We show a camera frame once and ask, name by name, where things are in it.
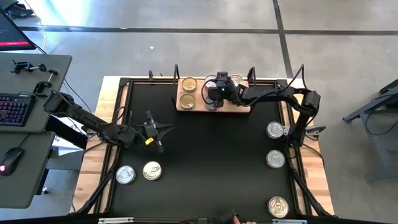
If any blue Wild Planet can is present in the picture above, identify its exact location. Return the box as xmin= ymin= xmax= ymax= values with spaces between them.
xmin=266 ymin=195 xmax=290 ymax=219
xmin=142 ymin=161 xmax=163 ymax=181
xmin=229 ymin=73 xmax=244 ymax=87

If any silver metal bracket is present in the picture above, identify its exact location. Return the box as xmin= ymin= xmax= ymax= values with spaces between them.
xmin=98 ymin=217 xmax=134 ymax=224
xmin=272 ymin=218 xmax=308 ymax=224

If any black desk clamp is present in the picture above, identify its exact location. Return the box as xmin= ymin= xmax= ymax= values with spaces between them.
xmin=32 ymin=68 xmax=59 ymax=95
xmin=10 ymin=59 xmax=47 ymax=75

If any grey side desk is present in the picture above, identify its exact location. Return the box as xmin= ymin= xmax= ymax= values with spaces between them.
xmin=0 ymin=52 xmax=73 ymax=134
xmin=0 ymin=130 xmax=57 ymax=209

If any black computer mouse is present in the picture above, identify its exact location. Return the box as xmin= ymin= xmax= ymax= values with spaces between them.
xmin=0 ymin=147 xmax=25 ymax=177

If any black table mat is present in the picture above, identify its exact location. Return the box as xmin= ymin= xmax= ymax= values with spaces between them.
xmin=111 ymin=81 xmax=296 ymax=218

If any backlit black keyboard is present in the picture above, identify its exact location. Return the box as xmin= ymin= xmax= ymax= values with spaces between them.
xmin=0 ymin=93 xmax=37 ymax=128

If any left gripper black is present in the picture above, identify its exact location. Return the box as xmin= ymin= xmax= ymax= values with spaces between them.
xmin=132 ymin=110 xmax=175 ymax=154

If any grey metal stand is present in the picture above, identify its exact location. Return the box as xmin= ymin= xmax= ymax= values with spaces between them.
xmin=343 ymin=79 xmax=398 ymax=184

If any black computer monitor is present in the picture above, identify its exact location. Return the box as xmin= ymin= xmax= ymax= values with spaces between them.
xmin=0 ymin=7 xmax=37 ymax=51

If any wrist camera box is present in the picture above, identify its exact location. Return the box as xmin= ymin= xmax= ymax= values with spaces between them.
xmin=215 ymin=71 xmax=230 ymax=83
xmin=143 ymin=119 xmax=159 ymax=139

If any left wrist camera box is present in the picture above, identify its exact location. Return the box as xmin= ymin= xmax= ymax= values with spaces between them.
xmin=143 ymin=119 xmax=159 ymax=139

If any black device on floor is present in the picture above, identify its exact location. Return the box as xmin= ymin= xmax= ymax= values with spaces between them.
xmin=6 ymin=1 xmax=34 ymax=19

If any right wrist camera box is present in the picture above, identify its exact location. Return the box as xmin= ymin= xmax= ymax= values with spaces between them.
xmin=215 ymin=71 xmax=230 ymax=83

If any black metal rig frame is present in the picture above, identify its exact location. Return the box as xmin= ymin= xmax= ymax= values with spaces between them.
xmin=70 ymin=70 xmax=335 ymax=218

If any person's hand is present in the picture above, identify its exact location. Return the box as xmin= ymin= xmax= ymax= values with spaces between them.
xmin=233 ymin=216 xmax=258 ymax=224

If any white box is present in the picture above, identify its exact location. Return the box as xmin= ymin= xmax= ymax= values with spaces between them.
xmin=51 ymin=135 xmax=90 ymax=156

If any green label tuna can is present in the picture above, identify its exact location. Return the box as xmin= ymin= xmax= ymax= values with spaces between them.
xmin=179 ymin=93 xmax=197 ymax=110
xmin=181 ymin=77 xmax=198 ymax=93
xmin=266 ymin=121 xmax=285 ymax=139

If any grey table clamp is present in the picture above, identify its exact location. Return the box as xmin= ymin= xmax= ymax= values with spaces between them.
xmin=305 ymin=124 xmax=326 ymax=138
xmin=81 ymin=125 xmax=97 ymax=138

